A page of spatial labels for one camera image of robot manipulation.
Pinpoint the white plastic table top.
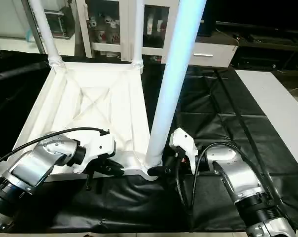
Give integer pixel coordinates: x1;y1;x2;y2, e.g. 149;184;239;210
0;63;163;183

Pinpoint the black plastic mat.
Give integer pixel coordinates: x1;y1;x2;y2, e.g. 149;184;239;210
0;49;298;233

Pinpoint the white side board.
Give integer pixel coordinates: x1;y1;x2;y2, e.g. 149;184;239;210
235;69;298;177

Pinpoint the white drawer unit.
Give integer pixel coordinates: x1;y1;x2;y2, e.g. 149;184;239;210
187;40;239;69

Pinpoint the white glass door cabinet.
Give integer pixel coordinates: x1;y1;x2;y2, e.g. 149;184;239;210
74;0;180;64

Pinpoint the grey metal storage rack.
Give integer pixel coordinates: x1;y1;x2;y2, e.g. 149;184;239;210
42;7;76;40

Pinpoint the teal small stool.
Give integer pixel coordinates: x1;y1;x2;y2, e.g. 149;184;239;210
24;28;36;41

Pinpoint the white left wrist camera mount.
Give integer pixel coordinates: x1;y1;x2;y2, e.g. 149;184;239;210
72;132;116;175

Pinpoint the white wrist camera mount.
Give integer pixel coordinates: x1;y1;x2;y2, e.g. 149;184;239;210
72;132;116;175
168;127;197;174

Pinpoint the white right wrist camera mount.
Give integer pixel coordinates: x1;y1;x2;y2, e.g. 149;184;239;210
168;127;197;174

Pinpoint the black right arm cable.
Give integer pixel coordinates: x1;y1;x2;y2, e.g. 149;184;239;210
174;142;259;209

